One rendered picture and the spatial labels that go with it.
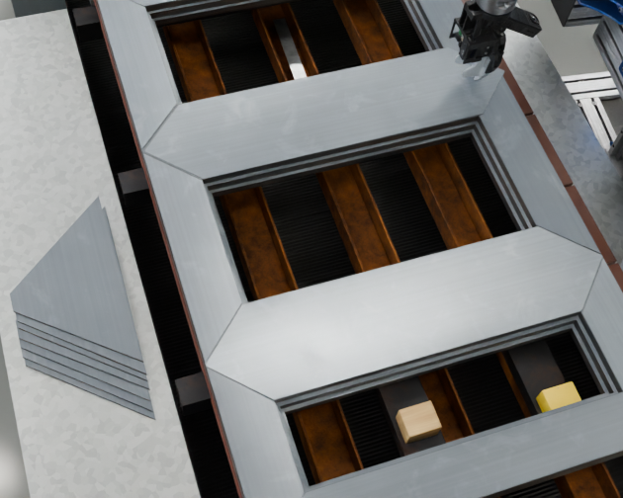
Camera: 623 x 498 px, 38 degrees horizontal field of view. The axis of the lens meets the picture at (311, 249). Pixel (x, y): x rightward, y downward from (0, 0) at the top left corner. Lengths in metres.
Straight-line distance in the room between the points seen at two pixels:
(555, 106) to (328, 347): 0.89
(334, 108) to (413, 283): 0.40
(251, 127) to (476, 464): 0.74
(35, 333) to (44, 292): 0.07
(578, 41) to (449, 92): 1.48
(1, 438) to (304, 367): 1.12
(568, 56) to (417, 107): 1.47
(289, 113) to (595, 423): 0.79
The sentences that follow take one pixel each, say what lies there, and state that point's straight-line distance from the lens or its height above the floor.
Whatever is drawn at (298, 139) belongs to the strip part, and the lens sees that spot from 1.73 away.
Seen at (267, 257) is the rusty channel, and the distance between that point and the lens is 1.80.
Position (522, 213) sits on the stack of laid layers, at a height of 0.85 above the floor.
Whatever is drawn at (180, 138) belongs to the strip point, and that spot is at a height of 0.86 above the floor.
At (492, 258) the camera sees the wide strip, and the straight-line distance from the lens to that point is 1.65.
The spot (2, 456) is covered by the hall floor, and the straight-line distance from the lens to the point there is 2.42.
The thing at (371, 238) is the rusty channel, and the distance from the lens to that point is 1.84.
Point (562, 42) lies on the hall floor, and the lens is 3.27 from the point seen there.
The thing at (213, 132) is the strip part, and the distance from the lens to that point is 1.74.
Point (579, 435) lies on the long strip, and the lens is 1.56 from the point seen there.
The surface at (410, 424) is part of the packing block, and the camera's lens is 1.54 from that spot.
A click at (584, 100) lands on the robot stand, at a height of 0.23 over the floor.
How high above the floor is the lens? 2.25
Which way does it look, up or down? 60 degrees down
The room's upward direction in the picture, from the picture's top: 9 degrees clockwise
